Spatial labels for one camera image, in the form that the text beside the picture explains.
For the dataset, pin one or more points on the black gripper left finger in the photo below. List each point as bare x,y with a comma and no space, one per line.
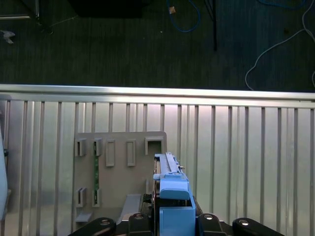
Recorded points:
139,226

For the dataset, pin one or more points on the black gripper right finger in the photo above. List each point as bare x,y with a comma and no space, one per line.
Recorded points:
209,226

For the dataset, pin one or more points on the hard disk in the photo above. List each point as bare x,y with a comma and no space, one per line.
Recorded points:
177,221

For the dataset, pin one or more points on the grey parts rack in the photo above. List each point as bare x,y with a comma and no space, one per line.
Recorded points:
118,177

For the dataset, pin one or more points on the black stand pole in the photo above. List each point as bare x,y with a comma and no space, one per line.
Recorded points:
214,29

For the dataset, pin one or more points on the brown tape piece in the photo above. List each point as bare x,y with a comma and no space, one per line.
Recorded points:
171,10

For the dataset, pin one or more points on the grey paper scrap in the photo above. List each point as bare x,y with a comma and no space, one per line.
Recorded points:
7,35

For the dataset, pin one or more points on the metal frame leg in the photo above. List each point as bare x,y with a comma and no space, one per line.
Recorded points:
19,16

